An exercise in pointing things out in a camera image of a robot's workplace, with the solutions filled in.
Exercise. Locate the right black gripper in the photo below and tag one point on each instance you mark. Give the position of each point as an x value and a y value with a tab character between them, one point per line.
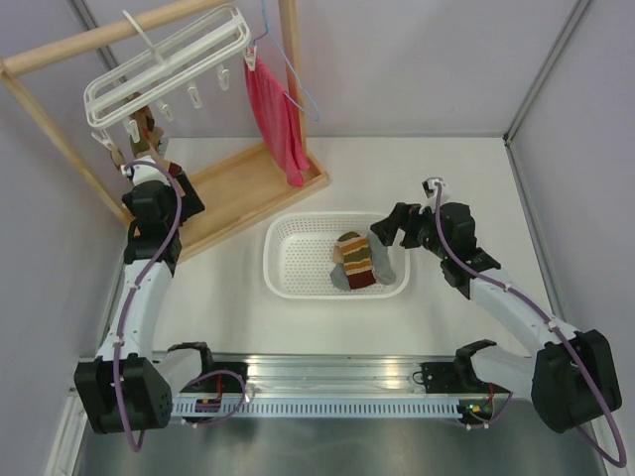
406	216

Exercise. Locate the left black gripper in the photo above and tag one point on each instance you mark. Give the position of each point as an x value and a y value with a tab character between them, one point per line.
192	205

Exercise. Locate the grey sock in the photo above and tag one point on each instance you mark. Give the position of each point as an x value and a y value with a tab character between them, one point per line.
382	269
339	278

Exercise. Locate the beige striped sock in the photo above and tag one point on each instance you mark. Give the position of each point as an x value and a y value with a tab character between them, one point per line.
352	251
150	138

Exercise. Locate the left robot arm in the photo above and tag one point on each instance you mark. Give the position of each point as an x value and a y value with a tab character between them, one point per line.
123	389

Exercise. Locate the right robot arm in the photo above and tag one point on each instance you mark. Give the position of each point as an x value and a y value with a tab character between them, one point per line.
568	375

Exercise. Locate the white clip sock hanger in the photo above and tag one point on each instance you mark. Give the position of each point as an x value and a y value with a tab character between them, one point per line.
175	62

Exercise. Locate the wooden clothes rack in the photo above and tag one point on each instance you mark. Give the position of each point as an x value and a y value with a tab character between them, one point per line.
243	189

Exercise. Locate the argyle patterned sock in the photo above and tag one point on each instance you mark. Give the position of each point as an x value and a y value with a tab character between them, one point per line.
116	156

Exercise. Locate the white perforated plastic basket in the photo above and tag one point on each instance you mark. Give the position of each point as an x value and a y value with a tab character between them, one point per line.
297	256

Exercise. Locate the pink towel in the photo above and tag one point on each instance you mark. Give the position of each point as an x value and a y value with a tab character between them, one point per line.
273	112

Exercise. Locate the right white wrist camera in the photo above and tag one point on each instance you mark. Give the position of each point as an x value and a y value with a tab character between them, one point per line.
436	192

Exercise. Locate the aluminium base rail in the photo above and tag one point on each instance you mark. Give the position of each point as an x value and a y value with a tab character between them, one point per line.
340	376

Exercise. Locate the white cable duct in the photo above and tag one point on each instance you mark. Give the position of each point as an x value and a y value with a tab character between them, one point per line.
321	408

